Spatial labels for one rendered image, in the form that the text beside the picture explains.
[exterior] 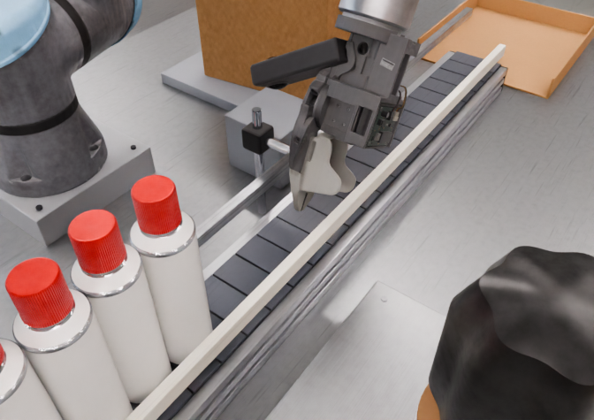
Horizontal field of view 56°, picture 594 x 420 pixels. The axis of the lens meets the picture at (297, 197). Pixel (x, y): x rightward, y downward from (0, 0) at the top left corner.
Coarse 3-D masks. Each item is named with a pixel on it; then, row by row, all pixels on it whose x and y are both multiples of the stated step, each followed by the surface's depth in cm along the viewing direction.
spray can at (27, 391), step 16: (0, 352) 34; (16, 352) 36; (0, 368) 34; (16, 368) 35; (32, 368) 37; (0, 384) 34; (16, 384) 34; (32, 384) 36; (0, 400) 34; (16, 400) 35; (32, 400) 36; (48, 400) 39; (0, 416) 34; (16, 416) 35; (32, 416) 37; (48, 416) 39
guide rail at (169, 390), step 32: (480, 64) 90; (448, 96) 83; (416, 128) 77; (384, 160) 71; (352, 192) 67; (320, 224) 63; (288, 256) 59; (256, 288) 56; (224, 320) 53; (192, 352) 51; (160, 384) 48; (128, 416) 46
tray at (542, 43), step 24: (480, 0) 126; (504, 0) 123; (480, 24) 120; (504, 24) 120; (528, 24) 120; (552, 24) 119; (576, 24) 116; (456, 48) 112; (480, 48) 112; (528, 48) 112; (552, 48) 112; (576, 48) 104; (528, 72) 105; (552, 72) 105
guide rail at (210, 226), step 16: (464, 16) 93; (448, 32) 90; (432, 48) 87; (288, 160) 64; (272, 176) 62; (240, 192) 60; (256, 192) 60; (224, 208) 58; (240, 208) 59; (208, 224) 56; (224, 224) 58
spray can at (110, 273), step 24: (96, 216) 39; (72, 240) 38; (96, 240) 38; (120, 240) 40; (96, 264) 39; (120, 264) 40; (96, 288) 40; (120, 288) 40; (144, 288) 43; (96, 312) 41; (120, 312) 41; (144, 312) 43; (120, 336) 43; (144, 336) 45; (120, 360) 45; (144, 360) 46; (168, 360) 51; (144, 384) 48
